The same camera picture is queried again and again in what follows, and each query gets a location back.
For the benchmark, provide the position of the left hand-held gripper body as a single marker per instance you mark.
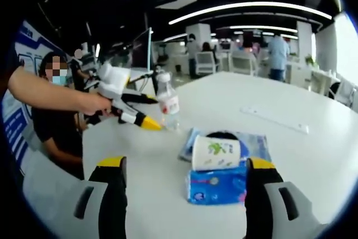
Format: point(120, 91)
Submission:
point(114, 78)

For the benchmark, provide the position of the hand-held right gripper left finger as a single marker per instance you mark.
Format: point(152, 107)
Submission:
point(114, 199)

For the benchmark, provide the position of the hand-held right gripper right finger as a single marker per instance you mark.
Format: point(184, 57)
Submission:
point(260, 199)

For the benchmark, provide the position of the clear plastic water bottle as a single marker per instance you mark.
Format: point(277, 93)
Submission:
point(167, 104)

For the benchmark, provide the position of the blue transparent snack bag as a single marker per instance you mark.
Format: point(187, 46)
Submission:
point(215, 187)

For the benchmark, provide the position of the wet wipes pack blue lid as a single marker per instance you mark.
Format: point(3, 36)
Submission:
point(254, 145)

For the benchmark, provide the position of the white paper cup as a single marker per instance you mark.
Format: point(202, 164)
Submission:
point(215, 152)

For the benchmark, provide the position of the person's left hand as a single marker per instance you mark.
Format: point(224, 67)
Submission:
point(95, 104)

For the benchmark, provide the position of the computer monitor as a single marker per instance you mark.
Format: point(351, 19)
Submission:
point(141, 51)

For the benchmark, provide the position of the white office chair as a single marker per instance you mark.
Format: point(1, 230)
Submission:
point(243, 64)
point(207, 64)

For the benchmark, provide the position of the white power strip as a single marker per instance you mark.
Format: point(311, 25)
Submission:
point(274, 118)

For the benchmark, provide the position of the white table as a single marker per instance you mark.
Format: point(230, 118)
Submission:
point(251, 90)

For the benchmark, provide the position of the ceiling light strip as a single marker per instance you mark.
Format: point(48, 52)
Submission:
point(251, 8)

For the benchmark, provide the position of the potted plant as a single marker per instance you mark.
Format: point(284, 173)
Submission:
point(310, 60)

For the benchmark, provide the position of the wall poster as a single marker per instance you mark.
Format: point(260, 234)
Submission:
point(16, 127)

